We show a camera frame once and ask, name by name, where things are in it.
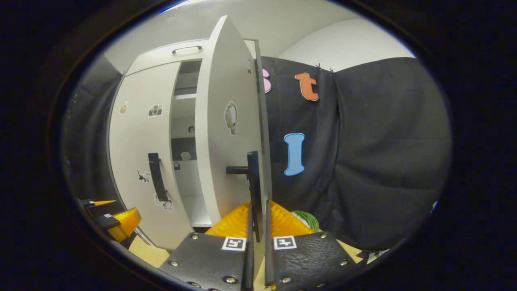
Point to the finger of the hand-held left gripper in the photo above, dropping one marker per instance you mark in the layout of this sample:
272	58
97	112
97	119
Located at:
103	209
107	221

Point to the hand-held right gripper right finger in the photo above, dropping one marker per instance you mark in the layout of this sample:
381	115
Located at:
269	262

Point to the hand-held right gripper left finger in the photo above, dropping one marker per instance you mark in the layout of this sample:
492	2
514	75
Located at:
248	266

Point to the white cabinet door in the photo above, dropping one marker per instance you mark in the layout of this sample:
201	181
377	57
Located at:
218	121
137	153

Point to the white double-door shoe cabinet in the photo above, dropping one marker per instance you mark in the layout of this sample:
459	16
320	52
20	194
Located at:
161	54

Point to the green striped round object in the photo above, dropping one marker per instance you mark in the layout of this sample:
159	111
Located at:
309	220

